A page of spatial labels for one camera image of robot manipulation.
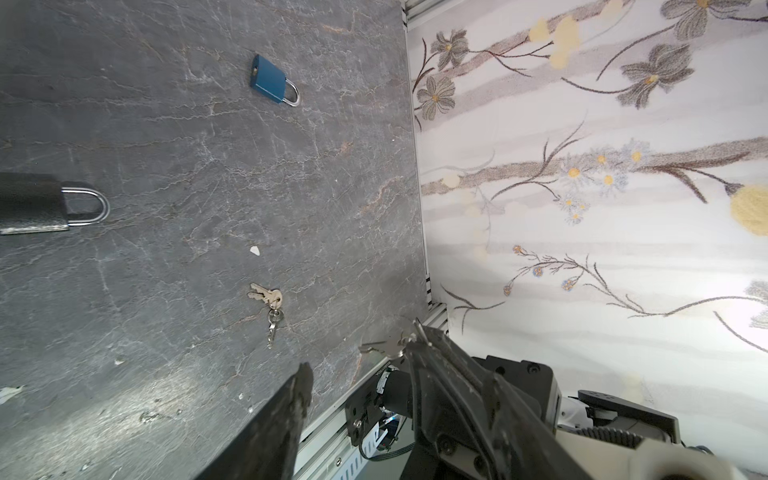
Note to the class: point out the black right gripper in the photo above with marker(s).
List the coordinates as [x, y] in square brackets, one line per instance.
[468, 421]

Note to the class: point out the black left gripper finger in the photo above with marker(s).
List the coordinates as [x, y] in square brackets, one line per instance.
[268, 445]

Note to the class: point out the black padlock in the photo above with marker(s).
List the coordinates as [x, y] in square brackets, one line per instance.
[36, 203]

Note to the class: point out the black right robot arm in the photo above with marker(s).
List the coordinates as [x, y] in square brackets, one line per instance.
[611, 438]

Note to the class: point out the brass and silver key bunch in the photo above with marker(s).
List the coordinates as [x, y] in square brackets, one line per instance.
[273, 299]

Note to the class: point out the blue padlock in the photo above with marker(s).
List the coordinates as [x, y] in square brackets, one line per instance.
[270, 81]

